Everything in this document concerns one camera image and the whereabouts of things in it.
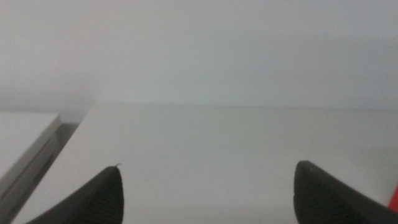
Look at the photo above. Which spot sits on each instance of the red cube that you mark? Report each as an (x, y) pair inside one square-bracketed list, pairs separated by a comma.
[(394, 199)]

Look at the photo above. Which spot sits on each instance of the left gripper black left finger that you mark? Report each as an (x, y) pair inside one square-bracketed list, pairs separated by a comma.
[(99, 202)]

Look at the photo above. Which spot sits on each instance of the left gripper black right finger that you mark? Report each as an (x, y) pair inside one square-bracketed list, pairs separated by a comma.
[(323, 199)]

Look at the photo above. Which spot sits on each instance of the white side table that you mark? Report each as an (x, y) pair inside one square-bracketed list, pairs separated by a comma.
[(21, 137)]

